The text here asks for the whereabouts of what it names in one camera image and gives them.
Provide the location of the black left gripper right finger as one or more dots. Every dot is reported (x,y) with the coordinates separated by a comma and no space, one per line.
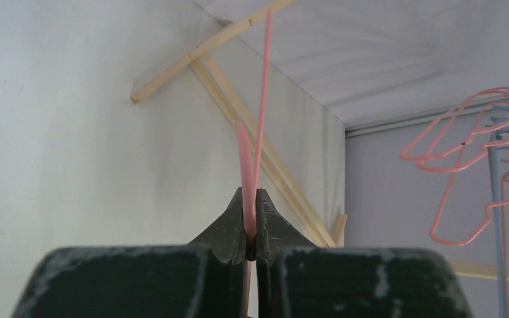
(296,278)

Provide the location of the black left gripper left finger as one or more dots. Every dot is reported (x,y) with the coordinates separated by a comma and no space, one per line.
(204,278)

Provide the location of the blue plastic hanger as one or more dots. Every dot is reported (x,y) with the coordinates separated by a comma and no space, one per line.
(500,199)

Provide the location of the wooden clothes rack frame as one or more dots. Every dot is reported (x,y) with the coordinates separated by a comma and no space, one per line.
(406,99)

